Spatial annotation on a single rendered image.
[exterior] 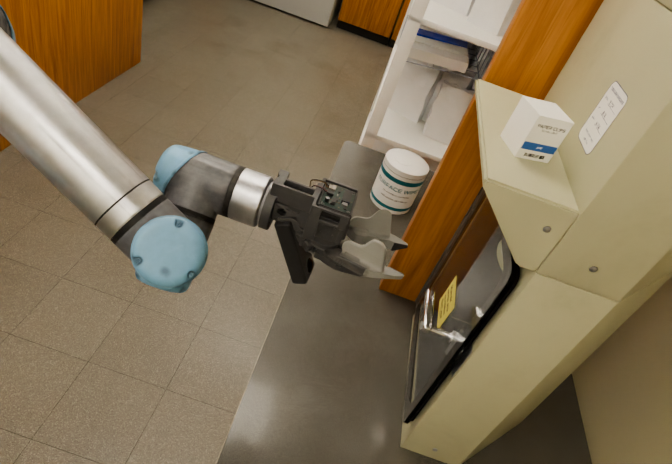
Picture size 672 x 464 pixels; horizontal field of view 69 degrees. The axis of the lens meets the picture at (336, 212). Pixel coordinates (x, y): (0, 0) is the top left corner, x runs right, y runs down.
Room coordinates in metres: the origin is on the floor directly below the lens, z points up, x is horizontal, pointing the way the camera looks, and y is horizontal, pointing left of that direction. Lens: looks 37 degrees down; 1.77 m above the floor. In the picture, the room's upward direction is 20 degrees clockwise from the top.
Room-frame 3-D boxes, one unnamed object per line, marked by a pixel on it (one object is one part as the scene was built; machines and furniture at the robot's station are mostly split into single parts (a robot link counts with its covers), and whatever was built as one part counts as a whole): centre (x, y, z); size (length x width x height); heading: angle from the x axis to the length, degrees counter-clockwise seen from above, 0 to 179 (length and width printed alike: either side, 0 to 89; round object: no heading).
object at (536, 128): (0.61, -0.20, 1.54); 0.05 x 0.05 x 0.06; 20
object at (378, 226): (0.58, -0.07, 1.34); 0.09 x 0.03 x 0.06; 106
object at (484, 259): (0.66, -0.25, 1.19); 0.30 x 0.01 x 0.40; 0
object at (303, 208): (0.54, 0.03, 1.34); 0.12 x 0.08 x 0.09; 91
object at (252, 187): (0.54, 0.11, 1.33); 0.08 x 0.05 x 0.08; 1
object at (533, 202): (0.66, -0.20, 1.46); 0.32 x 0.11 x 0.10; 1
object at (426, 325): (0.58, -0.21, 1.20); 0.10 x 0.05 x 0.03; 0
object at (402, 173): (1.24, -0.14, 1.02); 0.13 x 0.13 x 0.15
